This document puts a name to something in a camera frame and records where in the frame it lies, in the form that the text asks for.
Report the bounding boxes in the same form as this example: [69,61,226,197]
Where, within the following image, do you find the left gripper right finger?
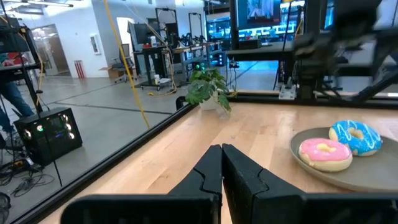
[222,143,398,224]

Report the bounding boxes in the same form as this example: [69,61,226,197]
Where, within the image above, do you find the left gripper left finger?
[60,143,223,224]

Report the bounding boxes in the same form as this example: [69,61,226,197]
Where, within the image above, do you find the pink frosted donut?
[298,138,354,173]

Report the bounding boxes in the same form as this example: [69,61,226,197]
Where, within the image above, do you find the grey plate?
[289,126,398,193]

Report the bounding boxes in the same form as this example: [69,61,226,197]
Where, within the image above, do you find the blue frosted donut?
[328,119,383,157]

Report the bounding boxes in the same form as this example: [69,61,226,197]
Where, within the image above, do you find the green potted plant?
[185,67,239,113]

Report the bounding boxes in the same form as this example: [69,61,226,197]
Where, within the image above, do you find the grey operator desk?
[226,41,296,62]

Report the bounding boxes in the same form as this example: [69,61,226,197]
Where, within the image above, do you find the black desk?
[132,45,170,88]

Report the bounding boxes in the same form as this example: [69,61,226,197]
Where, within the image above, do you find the wooden top workbench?
[172,41,224,82]

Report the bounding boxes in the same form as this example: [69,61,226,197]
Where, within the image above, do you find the cardboard box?
[99,65,125,79]

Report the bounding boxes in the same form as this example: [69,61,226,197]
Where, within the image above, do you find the grey office chair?
[111,43,137,83]

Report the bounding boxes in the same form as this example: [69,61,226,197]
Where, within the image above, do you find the black computer tower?
[14,107,83,167]

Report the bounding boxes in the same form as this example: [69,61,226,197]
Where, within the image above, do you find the black desk monitor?
[127,21,150,47]

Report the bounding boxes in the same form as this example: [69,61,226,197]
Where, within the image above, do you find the person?
[0,52,35,133]

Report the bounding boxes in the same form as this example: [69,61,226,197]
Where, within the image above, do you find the black equipment rack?
[0,15,44,116]

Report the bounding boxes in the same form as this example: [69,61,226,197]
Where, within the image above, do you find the black aluminium table frame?
[6,71,398,224]

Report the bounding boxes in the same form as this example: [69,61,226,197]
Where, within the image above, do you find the grey mounting bracket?
[278,83,298,100]

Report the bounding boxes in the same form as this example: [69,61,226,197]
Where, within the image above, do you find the yellow hanging cable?
[102,0,151,129]

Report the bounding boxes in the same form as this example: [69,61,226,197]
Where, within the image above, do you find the tangled floor cables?
[0,157,56,198]

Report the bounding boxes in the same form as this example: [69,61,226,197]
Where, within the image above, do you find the large wall screen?
[236,0,282,29]

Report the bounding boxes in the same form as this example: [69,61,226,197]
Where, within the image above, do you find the white wall picture frame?
[89,33,103,56]

